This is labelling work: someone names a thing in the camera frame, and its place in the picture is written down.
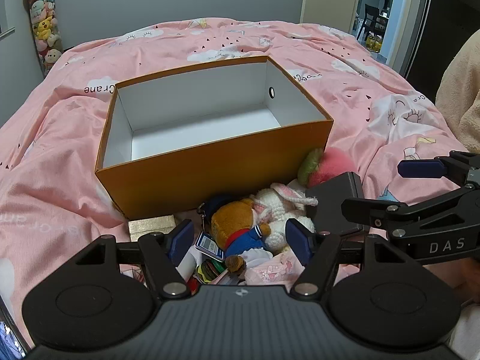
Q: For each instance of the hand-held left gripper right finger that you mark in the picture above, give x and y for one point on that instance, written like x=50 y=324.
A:
x=300 y=242

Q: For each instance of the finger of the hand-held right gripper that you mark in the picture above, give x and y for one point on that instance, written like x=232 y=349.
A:
x=360 y=210
x=420 y=168

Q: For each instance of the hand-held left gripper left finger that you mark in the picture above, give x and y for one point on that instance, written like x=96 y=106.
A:
x=182 y=240

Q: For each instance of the white printed bottle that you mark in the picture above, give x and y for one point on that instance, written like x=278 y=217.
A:
x=189 y=264

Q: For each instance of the white crochet bunny plush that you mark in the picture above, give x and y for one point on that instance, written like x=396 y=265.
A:
x=272 y=228

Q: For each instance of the dark grey box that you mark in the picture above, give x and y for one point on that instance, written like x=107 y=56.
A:
x=330 y=197

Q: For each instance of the gold box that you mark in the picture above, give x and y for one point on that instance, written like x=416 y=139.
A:
x=150 y=225

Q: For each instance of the pink patterned pouch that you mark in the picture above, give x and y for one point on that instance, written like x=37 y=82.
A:
x=273 y=270

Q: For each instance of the brown dog plush toy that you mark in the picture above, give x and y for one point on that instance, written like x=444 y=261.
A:
x=228 y=221

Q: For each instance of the pink peach plush toy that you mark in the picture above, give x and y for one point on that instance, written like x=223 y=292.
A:
x=332 y=165

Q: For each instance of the orange cardboard box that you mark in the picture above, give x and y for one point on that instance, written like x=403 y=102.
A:
x=210 y=172

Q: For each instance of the person's beige fleece clothing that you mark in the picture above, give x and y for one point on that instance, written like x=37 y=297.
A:
x=461 y=101

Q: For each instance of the pack of yellow bottles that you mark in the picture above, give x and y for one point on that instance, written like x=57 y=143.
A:
x=374 y=41

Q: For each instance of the pink printed blanket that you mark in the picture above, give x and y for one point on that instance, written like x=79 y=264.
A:
x=56 y=138

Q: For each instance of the dark chair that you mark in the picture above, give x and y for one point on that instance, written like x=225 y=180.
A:
x=369 y=15

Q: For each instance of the dark wardrobe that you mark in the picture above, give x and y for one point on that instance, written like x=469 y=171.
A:
x=442 y=7

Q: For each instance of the room door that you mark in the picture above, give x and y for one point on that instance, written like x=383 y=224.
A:
x=337 y=0

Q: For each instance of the tube of plush toys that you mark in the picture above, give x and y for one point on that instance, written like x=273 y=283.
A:
x=43 y=26

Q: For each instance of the window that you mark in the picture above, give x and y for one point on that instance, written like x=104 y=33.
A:
x=5 y=32

